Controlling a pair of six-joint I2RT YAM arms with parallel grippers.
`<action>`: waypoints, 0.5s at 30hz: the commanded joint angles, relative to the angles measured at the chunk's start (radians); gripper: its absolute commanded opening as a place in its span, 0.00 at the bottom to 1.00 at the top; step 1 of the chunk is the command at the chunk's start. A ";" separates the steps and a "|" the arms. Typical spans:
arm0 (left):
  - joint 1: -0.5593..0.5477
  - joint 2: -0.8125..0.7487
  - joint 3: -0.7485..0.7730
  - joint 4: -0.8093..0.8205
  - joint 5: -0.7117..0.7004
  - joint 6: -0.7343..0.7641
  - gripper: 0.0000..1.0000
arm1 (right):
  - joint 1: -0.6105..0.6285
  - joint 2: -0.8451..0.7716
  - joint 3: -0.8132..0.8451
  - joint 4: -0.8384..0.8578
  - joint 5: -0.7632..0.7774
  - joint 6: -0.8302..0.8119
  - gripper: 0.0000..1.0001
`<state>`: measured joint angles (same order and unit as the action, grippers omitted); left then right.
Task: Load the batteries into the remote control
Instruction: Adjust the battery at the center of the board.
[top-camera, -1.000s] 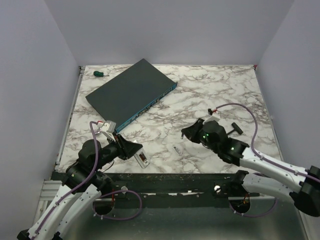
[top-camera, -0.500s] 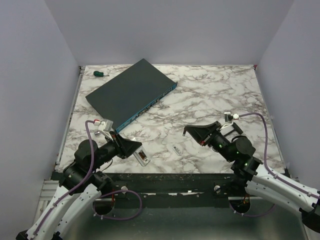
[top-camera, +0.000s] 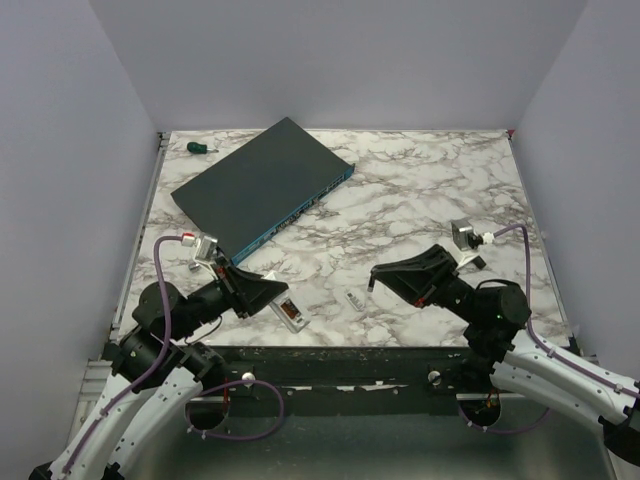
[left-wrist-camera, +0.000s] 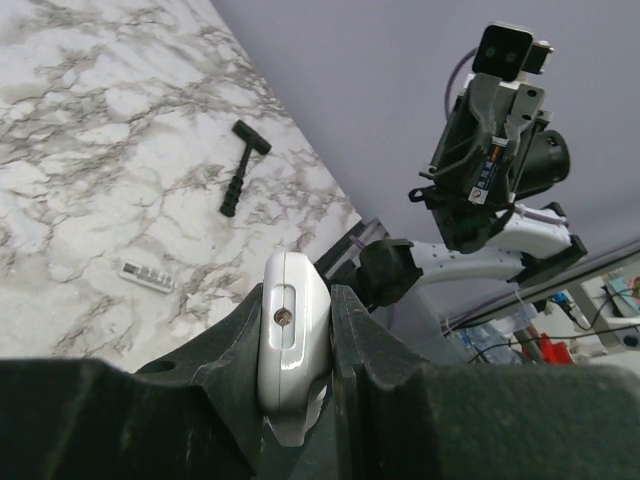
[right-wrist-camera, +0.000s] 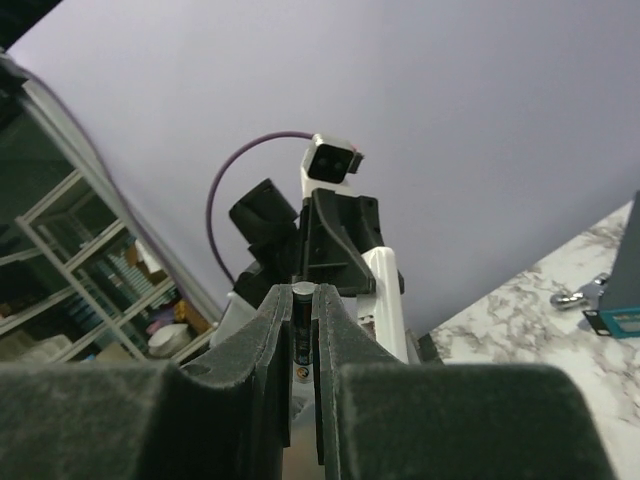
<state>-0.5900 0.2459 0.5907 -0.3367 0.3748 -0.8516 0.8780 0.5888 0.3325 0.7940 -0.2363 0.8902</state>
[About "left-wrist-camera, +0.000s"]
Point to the white battery cover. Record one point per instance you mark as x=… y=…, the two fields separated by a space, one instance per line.
x=148 y=277

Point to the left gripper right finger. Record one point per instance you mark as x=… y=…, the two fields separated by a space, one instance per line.
x=399 y=416

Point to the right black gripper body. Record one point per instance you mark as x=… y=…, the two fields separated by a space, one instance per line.
x=486 y=109

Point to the white remote control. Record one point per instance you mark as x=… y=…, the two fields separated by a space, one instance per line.
x=295 y=360

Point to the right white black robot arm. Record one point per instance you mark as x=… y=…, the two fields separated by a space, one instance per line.
x=535 y=246

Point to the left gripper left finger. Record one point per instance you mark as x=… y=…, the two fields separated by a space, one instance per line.
x=190 y=414

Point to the black T-handle tool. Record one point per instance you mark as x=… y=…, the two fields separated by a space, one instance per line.
x=254 y=142

